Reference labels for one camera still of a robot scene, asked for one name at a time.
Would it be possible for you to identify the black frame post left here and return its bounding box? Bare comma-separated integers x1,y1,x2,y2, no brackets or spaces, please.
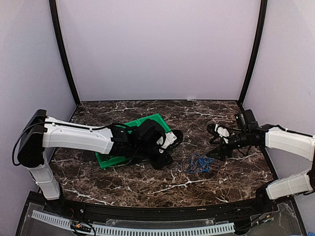
49,0,81,106

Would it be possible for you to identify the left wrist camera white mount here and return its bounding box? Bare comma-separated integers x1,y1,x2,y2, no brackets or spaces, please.
157,130,184,153

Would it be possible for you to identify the black front rail base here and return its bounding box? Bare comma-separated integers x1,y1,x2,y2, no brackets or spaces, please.
13,192,307,236

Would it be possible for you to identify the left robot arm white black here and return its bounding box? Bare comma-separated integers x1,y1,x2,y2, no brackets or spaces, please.
12,109,179,214

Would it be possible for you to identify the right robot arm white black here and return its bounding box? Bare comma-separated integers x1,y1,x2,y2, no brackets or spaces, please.
206,110,315,213

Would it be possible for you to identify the black frame post right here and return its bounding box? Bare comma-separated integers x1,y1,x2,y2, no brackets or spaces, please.
238,0,268,106

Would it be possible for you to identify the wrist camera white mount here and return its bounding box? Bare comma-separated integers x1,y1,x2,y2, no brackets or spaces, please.
157,130,184,153
207,124,230,142

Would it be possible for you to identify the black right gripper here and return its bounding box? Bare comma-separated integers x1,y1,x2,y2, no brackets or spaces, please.
206,130,249,161

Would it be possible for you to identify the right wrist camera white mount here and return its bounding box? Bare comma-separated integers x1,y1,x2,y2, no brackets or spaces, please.
207,124,230,142

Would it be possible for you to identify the blue tangled cable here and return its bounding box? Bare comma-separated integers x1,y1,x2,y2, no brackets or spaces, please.
186,153,216,175

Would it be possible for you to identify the white slotted cable duct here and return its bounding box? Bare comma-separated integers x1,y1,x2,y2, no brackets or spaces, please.
31,210,235,236

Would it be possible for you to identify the black frame post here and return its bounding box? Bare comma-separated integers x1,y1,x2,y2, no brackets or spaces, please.
49,0,81,106
238,0,268,106

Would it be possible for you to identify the green plastic three-compartment bin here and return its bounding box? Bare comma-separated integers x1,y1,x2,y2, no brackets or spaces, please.
95,114,171,169

